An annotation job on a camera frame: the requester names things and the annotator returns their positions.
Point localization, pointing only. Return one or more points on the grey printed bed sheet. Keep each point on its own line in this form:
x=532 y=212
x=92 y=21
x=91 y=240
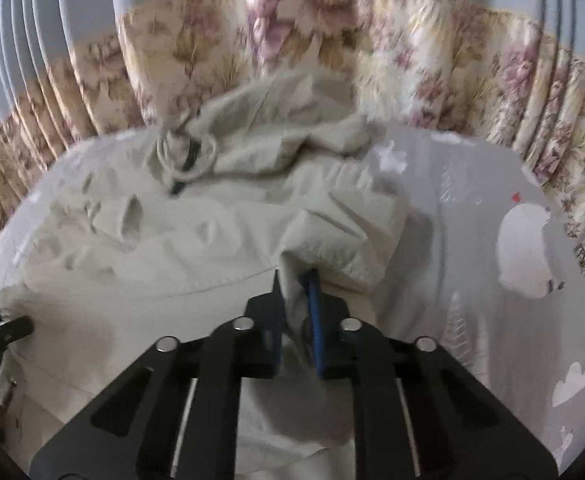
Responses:
x=472 y=260

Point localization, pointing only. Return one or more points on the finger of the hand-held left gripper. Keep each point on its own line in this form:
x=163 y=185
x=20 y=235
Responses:
x=15 y=329

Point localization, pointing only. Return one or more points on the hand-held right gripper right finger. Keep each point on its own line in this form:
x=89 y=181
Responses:
x=315 y=321

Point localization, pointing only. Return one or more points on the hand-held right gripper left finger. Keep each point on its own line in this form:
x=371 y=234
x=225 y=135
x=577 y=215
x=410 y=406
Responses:
x=272 y=321

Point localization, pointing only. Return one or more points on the blue curtain with floral border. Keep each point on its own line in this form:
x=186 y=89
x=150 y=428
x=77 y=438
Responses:
x=322 y=10

